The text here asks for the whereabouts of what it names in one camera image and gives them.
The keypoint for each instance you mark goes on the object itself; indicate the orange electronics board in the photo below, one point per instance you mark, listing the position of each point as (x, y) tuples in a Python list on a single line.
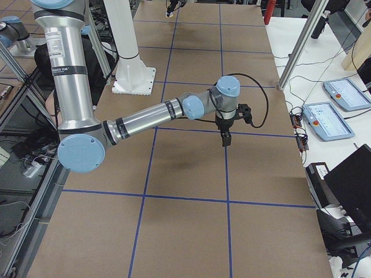
[(296, 120)]

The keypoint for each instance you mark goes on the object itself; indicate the aluminium frame post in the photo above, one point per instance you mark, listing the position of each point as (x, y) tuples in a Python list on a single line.
[(310, 24)]

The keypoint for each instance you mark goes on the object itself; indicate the far teach pendant tablet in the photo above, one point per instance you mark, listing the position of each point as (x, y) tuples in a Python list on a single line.
[(346, 94)]

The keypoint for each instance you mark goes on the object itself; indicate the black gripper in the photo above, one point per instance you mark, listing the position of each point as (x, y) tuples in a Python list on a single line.
[(225, 124), (170, 6)]

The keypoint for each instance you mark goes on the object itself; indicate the near teach pendant tablet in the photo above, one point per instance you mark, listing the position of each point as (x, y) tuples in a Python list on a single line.
[(327, 122)]

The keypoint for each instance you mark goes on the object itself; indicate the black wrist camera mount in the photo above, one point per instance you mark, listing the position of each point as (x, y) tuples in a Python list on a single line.
[(244, 112)]

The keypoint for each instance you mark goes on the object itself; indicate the black box device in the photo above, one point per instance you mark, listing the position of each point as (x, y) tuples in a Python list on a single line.
[(316, 173)]

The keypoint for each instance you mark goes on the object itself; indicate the red cylinder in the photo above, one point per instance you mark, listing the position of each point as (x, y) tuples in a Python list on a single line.
[(269, 11)]

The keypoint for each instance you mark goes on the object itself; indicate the person in black jacket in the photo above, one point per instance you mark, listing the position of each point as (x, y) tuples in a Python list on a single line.
[(78, 78)]

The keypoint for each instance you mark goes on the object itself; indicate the black monitor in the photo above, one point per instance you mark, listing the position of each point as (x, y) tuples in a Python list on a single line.
[(350, 183)]

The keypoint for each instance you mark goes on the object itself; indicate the blue tape grid lines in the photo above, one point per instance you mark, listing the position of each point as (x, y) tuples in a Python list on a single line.
[(227, 173)]

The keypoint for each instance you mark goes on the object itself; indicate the teach pendant tablet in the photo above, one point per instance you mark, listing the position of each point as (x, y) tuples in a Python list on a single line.
[(346, 94), (327, 122)]

